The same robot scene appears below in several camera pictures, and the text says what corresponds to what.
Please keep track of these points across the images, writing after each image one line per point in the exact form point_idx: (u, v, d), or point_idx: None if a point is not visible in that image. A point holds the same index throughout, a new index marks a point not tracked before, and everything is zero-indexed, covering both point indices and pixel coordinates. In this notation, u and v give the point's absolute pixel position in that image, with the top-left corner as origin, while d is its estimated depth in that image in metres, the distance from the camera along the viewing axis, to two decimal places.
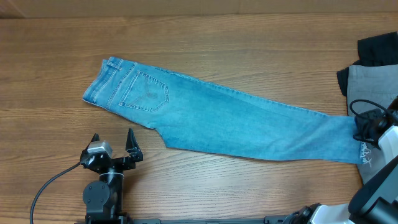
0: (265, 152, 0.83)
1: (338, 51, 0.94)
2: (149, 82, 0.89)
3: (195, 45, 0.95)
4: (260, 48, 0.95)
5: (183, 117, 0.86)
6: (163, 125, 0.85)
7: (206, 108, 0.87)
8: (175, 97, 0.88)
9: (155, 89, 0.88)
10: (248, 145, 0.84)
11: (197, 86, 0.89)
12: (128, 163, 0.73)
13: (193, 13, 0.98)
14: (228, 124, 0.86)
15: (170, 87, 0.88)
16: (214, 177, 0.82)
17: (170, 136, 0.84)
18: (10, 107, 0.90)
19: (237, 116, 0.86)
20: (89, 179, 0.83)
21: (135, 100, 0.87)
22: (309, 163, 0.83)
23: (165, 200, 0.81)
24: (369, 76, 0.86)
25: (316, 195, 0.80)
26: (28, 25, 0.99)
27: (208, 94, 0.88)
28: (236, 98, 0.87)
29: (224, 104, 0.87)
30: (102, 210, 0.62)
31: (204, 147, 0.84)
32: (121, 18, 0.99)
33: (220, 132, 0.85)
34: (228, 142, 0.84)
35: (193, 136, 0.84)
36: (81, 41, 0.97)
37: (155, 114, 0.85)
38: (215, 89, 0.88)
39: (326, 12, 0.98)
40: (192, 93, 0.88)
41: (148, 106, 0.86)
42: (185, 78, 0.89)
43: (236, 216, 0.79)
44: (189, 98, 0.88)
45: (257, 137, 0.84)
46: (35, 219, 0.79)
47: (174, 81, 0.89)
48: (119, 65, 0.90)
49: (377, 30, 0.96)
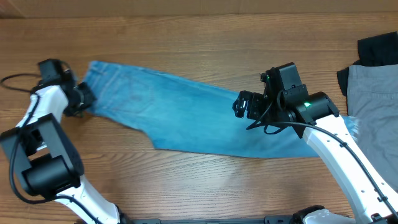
0: (252, 148, 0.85)
1: (338, 51, 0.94)
2: (132, 84, 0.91)
3: (196, 45, 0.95)
4: (260, 48, 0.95)
5: (168, 117, 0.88)
6: (149, 126, 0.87)
7: (190, 108, 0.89)
8: (158, 98, 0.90)
9: (139, 91, 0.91)
10: (234, 142, 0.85)
11: (183, 86, 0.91)
12: (87, 100, 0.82)
13: (193, 13, 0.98)
14: (214, 122, 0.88)
15: (155, 88, 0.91)
16: (214, 177, 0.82)
17: (157, 137, 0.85)
18: (10, 107, 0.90)
19: (222, 112, 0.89)
20: (89, 178, 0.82)
21: (119, 104, 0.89)
22: (309, 163, 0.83)
23: (165, 200, 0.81)
24: (369, 76, 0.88)
25: (316, 195, 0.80)
26: (28, 25, 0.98)
27: (193, 94, 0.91)
28: (221, 95, 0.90)
29: (208, 102, 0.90)
30: (55, 68, 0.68)
31: (192, 147, 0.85)
32: (121, 18, 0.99)
33: (207, 130, 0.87)
34: (216, 141, 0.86)
35: (180, 137, 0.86)
36: (81, 40, 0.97)
37: (140, 116, 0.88)
38: (201, 88, 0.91)
39: (326, 12, 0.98)
40: (176, 93, 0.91)
41: (133, 108, 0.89)
42: (171, 79, 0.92)
43: (236, 216, 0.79)
44: (175, 99, 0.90)
45: (244, 134, 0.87)
46: (35, 219, 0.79)
47: (159, 83, 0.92)
48: (103, 69, 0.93)
49: (377, 30, 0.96)
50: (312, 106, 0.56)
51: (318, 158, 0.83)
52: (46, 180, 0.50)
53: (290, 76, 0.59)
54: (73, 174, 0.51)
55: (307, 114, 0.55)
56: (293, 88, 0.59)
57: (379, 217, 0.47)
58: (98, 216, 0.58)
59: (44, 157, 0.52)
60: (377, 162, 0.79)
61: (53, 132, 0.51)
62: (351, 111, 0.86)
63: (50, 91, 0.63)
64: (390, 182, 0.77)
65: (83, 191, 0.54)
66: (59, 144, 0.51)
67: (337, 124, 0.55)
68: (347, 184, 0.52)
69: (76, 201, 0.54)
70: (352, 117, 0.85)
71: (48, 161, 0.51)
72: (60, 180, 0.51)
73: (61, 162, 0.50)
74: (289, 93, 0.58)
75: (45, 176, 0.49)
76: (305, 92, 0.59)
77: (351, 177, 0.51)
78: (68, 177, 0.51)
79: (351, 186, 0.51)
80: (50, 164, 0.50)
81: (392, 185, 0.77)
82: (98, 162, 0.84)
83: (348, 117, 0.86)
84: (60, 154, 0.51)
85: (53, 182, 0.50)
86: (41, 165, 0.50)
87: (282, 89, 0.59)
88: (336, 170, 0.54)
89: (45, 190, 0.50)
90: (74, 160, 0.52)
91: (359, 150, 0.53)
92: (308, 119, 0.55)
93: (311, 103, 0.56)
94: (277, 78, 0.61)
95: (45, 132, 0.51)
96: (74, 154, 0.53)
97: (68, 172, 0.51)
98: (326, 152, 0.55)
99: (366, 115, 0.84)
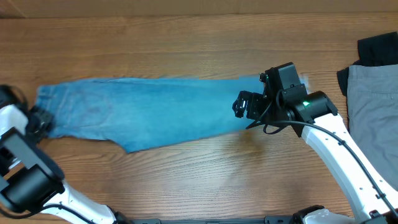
0: (219, 127, 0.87)
1: (338, 51, 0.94)
2: (87, 98, 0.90)
3: (196, 45, 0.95)
4: (260, 48, 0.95)
5: (134, 120, 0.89)
6: (115, 133, 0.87)
7: (152, 104, 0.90)
8: (118, 103, 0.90)
9: (95, 102, 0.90)
10: (202, 126, 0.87)
11: (137, 86, 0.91)
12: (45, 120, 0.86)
13: (193, 13, 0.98)
14: (178, 112, 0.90)
15: (110, 96, 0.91)
16: (214, 177, 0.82)
17: (127, 141, 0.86)
18: None
19: (185, 101, 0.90)
20: (89, 178, 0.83)
21: (79, 120, 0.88)
22: (309, 163, 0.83)
23: (165, 200, 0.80)
24: (369, 75, 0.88)
25: (316, 195, 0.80)
26: (28, 25, 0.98)
27: (151, 90, 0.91)
28: (179, 85, 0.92)
29: (168, 94, 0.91)
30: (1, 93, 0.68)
31: (163, 142, 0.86)
32: (121, 18, 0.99)
33: (173, 122, 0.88)
34: (183, 130, 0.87)
35: (148, 135, 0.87)
36: (81, 40, 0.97)
37: (104, 126, 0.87)
38: (156, 83, 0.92)
39: (326, 12, 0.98)
40: (134, 94, 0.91)
41: (94, 121, 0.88)
42: (124, 81, 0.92)
43: (236, 216, 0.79)
44: (133, 100, 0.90)
45: (208, 116, 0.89)
46: (35, 219, 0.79)
47: (112, 89, 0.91)
48: (51, 92, 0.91)
49: (377, 30, 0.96)
50: (311, 104, 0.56)
51: (318, 158, 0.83)
52: (28, 192, 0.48)
53: (289, 75, 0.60)
54: (55, 179, 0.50)
55: (306, 114, 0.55)
56: (293, 87, 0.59)
57: (378, 213, 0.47)
58: (92, 218, 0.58)
59: (20, 170, 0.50)
60: (377, 162, 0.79)
61: (20, 144, 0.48)
62: (350, 111, 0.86)
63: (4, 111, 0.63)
64: (390, 182, 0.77)
65: (69, 196, 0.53)
66: (32, 154, 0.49)
67: (336, 124, 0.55)
68: (345, 182, 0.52)
69: (64, 207, 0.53)
70: (352, 117, 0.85)
71: (25, 173, 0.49)
72: (43, 188, 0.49)
73: (39, 171, 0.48)
74: (287, 92, 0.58)
75: (27, 188, 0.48)
76: (303, 92, 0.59)
77: (350, 175, 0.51)
78: (50, 183, 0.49)
79: (349, 183, 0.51)
80: (28, 176, 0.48)
81: (392, 185, 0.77)
82: (98, 162, 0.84)
83: (348, 116, 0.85)
84: (35, 162, 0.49)
85: (36, 192, 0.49)
86: (20, 178, 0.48)
87: (280, 89, 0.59)
88: (334, 168, 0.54)
89: (30, 202, 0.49)
90: (52, 167, 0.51)
91: (357, 147, 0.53)
92: (306, 118, 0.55)
93: (310, 102, 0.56)
94: (275, 78, 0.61)
95: (13, 146, 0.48)
96: (48, 160, 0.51)
97: (49, 178, 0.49)
98: (324, 150, 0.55)
99: (366, 114, 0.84)
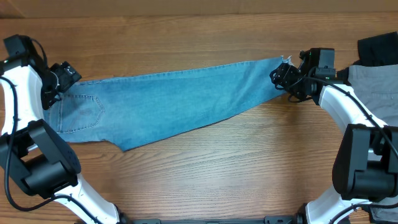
0: (213, 114, 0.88)
1: (338, 52, 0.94)
2: (77, 101, 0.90)
3: (196, 45, 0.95)
4: (260, 48, 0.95)
5: (126, 119, 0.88)
6: (110, 132, 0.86)
7: (143, 101, 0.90)
8: (109, 104, 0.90)
9: (86, 105, 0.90)
10: (196, 116, 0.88)
11: (126, 84, 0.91)
12: (61, 83, 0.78)
13: (193, 13, 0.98)
14: (170, 104, 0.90)
15: (100, 96, 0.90)
16: (214, 177, 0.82)
17: (123, 139, 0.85)
18: None
19: (174, 93, 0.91)
20: (89, 178, 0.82)
21: (71, 124, 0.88)
22: (308, 163, 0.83)
23: (165, 200, 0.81)
24: (369, 75, 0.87)
25: (316, 195, 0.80)
26: (28, 25, 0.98)
27: (140, 87, 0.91)
28: (168, 79, 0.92)
29: (158, 89, 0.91)
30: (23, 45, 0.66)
31: (158, 136, 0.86)
32: (121, 18, 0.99)
33: (166, 115, 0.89)
34: (177, 122, 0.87)
35: (143, 132, 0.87)
36: (81, 40, 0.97)
37: (97, 127, 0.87)
38: (145, 79, 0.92)
39: (326, 12, 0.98)
40: (124, 92, 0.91)
41: (87, 122, 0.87)
42: (112, 81, 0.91)
43: (236, 216, 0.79)
44: (124, 99, 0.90)
45: (201, 106, 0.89)
46: (35, 219, 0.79)
47: (102, 89, 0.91)
48: None
49: (376, 30, 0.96)
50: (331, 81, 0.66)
51: (318, 158, 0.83)
52: (45, 181, 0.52)
53: (328, 58, 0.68)
54: (71, 173, 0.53)
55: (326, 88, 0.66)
56: (326, 68, 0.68)
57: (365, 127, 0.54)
58: (97, 216, 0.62)
59: (38, 158, 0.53)
60: None
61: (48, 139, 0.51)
62: None
63: (25, 78, 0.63)
64: None
65: (80, 190, 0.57)
66: (57, 150, 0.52)
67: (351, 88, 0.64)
68: (346, 119, 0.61)
69: (73, 200, 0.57)
70: None
71: (45, 162, 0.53)
72: (58, 178, 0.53)
73: (60, 165, 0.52)
74: (320, 70, 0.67)
75: (45, 178, 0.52)
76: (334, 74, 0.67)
77: (349, 111, 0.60)
78: (65, 176, 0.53)
79: (347, 116, 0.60)
80: (48, 165, 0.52)
81: None
82: (98, 162, 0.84)
83: None
84: (58, 158, 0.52)
85: (51, 182, 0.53)
86: (40, 167, 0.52)
87: (316, 66, 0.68)
88: (339, 113, 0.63)
89: (43, 190, 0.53)
90: (71, 160, 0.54)
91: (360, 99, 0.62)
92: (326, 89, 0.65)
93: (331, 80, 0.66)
94: (316, 57, 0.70)
95: (40, 139, 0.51)
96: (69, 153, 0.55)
97: (66, 172, 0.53)
98: (333, 101, 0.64)
99: None
